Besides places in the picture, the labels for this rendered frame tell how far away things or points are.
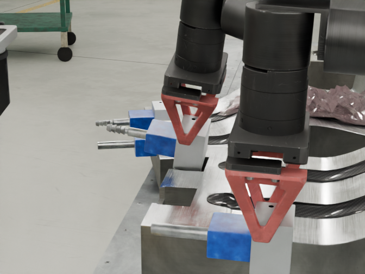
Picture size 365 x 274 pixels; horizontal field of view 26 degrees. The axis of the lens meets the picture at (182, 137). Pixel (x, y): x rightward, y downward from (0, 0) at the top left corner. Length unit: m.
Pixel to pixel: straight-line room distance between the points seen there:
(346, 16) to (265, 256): 0.22
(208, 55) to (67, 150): 2.78
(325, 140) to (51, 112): 3.17
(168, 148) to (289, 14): 0.40
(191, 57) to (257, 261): 0.31
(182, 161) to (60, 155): 2.64
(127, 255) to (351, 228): 0.29
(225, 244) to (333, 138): 0.50
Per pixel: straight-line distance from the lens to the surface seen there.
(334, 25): 0.64
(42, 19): 5.57
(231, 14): 0.89
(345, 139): 1.19
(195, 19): 0.92
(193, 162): 1.00
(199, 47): 0.93
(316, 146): 1.18
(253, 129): 0.67
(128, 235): 1.04
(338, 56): 0.64
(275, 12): 0.64
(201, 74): 0.94
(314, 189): 0.98
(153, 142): 1.00
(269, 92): 0.65
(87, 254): 2.73
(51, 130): 3.97
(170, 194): 0.96
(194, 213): 0.88
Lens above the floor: 1.26
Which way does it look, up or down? 19 degrees down
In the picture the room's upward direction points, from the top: straight up
